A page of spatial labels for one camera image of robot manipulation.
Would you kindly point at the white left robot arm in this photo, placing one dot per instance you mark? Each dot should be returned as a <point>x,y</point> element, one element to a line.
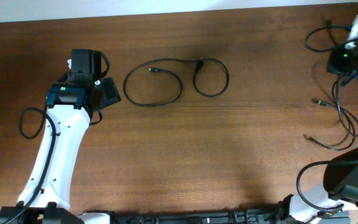
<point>67,114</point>

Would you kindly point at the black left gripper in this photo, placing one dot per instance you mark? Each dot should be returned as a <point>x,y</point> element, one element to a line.
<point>113,96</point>

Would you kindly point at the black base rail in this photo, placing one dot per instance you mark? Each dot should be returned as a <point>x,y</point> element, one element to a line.
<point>197,217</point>

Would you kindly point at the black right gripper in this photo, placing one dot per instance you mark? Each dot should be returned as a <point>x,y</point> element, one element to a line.
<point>332,63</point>

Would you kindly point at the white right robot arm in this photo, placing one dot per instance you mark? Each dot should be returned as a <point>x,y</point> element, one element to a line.
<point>327,190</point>

